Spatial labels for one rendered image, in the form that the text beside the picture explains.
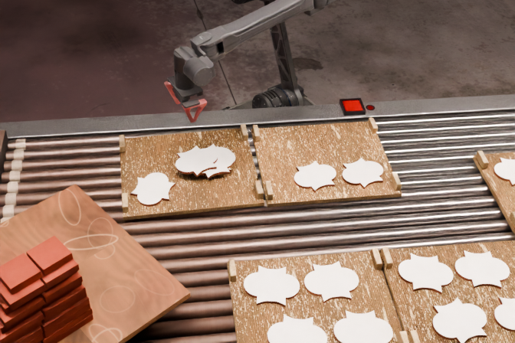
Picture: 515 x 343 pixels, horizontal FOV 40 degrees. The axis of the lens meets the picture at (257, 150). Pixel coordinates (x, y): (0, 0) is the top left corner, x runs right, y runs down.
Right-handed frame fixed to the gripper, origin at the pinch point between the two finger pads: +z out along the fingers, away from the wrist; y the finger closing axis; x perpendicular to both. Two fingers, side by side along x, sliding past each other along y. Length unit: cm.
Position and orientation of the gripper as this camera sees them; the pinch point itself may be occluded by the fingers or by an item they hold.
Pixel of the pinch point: (185, 110)
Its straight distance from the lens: 202.5
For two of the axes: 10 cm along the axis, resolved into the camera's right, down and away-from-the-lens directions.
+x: -8.7, 2.9, -4.1
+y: -5.0, -5.8, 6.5
